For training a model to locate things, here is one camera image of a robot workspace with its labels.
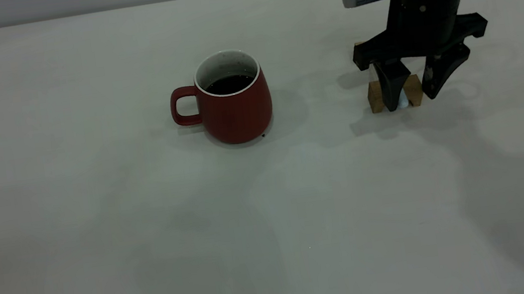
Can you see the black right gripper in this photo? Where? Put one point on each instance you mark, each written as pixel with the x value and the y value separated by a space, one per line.
pixel 424 34

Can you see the red ceramic mug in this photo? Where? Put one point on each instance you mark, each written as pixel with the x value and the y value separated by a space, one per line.
pixel 238 117

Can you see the dark coffee liquid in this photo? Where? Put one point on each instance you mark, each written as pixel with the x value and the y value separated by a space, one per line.
pixel 229 84

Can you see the arched wooden block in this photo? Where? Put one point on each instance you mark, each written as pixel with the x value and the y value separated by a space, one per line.
pixel 375 99

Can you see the rectangular wooden block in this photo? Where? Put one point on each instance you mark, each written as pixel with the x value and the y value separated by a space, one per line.
pixel 356 45

